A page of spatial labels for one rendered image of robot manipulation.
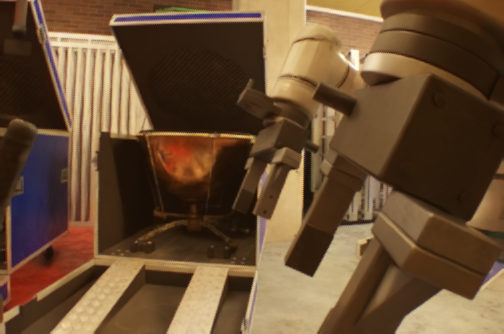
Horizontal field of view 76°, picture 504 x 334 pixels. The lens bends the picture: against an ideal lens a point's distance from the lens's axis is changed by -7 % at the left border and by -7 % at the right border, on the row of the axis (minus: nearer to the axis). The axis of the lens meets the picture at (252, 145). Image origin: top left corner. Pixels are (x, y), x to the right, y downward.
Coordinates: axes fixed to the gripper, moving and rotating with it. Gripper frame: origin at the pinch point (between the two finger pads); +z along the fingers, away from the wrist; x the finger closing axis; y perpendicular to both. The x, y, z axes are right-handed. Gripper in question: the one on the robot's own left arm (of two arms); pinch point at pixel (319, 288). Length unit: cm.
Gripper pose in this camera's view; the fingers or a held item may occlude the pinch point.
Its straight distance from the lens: 23.9
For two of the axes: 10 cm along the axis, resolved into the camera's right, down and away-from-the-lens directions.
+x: -0.5, 1.0, -9.9
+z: -4.2, 9.0, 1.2
